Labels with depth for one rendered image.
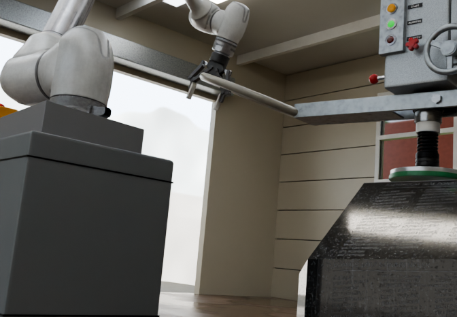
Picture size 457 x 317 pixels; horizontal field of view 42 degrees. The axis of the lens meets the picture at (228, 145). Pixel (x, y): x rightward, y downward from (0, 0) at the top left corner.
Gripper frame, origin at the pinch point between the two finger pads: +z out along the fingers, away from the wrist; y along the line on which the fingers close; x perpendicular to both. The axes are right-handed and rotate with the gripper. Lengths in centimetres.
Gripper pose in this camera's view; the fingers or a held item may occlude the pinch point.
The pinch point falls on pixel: (202, 101)
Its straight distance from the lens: 237.8
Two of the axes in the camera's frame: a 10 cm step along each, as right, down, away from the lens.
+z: -3.7, 9.3, 0.7
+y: 8.1, 3.6, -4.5
